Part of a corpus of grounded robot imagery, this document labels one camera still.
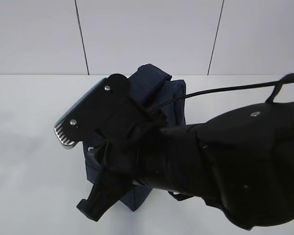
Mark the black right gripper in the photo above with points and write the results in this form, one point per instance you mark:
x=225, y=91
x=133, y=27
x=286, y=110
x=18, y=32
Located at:
x=122, y=151

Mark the dark blue fabric bag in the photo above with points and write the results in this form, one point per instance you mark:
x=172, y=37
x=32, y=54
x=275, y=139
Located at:
x=151, y=87

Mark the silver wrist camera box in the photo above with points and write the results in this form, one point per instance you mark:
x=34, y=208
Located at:
x=107, y=108

